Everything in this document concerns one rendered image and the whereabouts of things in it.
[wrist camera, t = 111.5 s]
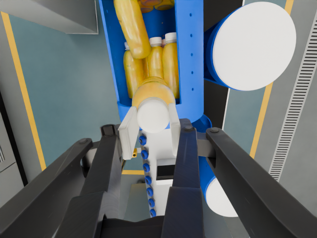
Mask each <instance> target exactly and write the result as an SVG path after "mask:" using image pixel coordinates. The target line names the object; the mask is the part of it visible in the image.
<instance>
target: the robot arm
mask: <svg viewBox="0 0 317 238"><path fill-rule="evenodd" d="M168 108H169V122H170V132H171V140H172V149H173V155H174V156H176V161H175V170H174V176H173V183H172V186H170V187H169V192H168V197H167V204H166V210H165V215H160V216H155V217H152V218H148V219H145V220H142V221H138V222H132V221H126V220H121V219H118V211H119V198H120V184H121V171H122V156H121V155H123V159H124V160H130V159H131V158H132V155H133V151H134V147H135V143H136V139H137V136H138V132H139V128H140V127H139V125H138V122H137V107H136V106H131V108H130V109H129V111H128V113H127V114H126V116H125V118H124V120H123V121H122V123H121V124H116V125H114V124H107V125H104V126H101V127H100V133H101V139H100V141H97V142H92V139H91V138H82V139H80V140H78V141H77V142H75V143H74V144H73V145H72V146H71V147H69V148H68V149H67V150H66V151H65V152H64V153H63V154H61V155H60V156H59V157H58V158H57V159H56V160H55V161H54V162H53V163H51V164H50V165H49V166H48V167H47V168H46V169H44V170H43V171H42V172H41V173H40V174H39V175H38V176H36V177H35V178H34V179H33V180H32V181H31V182H29V183H28V184H27V185H26V186H25V187H24V188H22V189H21V190H20V191H19V192H18V193H17V194H16V195H14V196H13V197H12V198H11V199H10V200H9V201H7V202H6V203H5V204H4V205H3V206H2V207H1V208H0V238H52V237H53V235H54V234H55V232H56V231H57V233H56V235H55V237H54V238H207V237H206V236H205V233H204V220H203V207H202V194H201V188H200V171H199V158H198V156H204V157H206V161H207V162H208V164H209V166H210V168H211V169H212V171H213V173H214V175H215V176H216V178H217V180H218V182H219V184H220V185H221V187H222V189H223V191H224V192H225V194H226V196H227V198H228V199H229V201H230V203H231V205H232V206H233V208H234V210H235V212H236V213H237V215H238V217H239V219H240V220H241V222H242V224H243V226H244V227H245V229H246V231H247V233H248V235H249V236H250V238H317V217H315V216H314V215H313V214H312V213H311V212H310V211H309V210H307V209H306V208H305V207H304V206H303V205H302V204H301V203H300V202H299V201H298V200H297V199H296V198H295V197H294V196H292V195H291V194H290V193H289V192H288V191H287V190H286V189H285V188H284V187H283V186H282V185H281V184H280V183H279V182H277V181H276V180H275V179H274V178H273V177H272V176H271V175H270V174H269V173H268V172H267V171H266V170H265V169H264V168H263V167H261V166H260V165H259V164H258V163H257V162H256V161H255V160H254V159H253V158H252V157H251V156H250V155H249V154H248V153H246V152H245V151H244V150H243V149H242V148H241V147H240V146H239V145H238V144H237V143H236V142H235V141H234V140H233V139H232V138H231V137H230V136H229V135H228V134H227V133H226V132H225V131H223V130H222V129H220V128H217V127H211V128H208V129H207V130H206V133H202V132H197V129H196V128H195V127H193V126H192V124H191V122H190V120H189V119H188V118H184V119H179V118H178V115H177V111H176V107H175V104H174V103H169V104H168ZM80 164H81V165H80Z"/></svg>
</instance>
